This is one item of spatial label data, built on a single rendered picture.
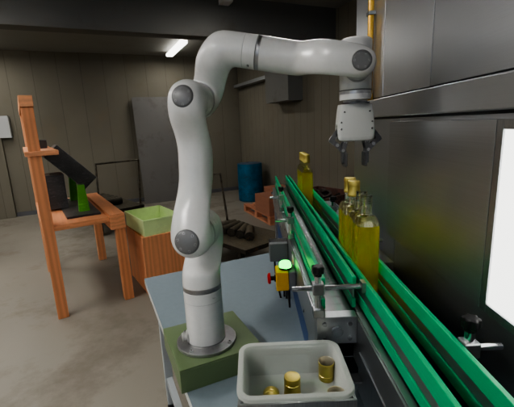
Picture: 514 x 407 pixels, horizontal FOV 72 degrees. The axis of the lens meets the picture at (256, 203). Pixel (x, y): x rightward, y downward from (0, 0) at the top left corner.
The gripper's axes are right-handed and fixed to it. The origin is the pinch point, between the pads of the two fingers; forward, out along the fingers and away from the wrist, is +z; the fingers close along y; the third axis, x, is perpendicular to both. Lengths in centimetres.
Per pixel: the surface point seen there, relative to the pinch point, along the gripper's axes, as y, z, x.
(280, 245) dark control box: 19, 39, -43
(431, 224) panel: -12.3, 13.6, 20.6
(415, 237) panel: -12.2, 19.2, 12.9
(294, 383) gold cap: 22, 41, 37
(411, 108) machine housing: -13.1, -12.9, 5.1
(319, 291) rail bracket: 14.7, 27.0, 25.4
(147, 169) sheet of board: 254, 66, -631
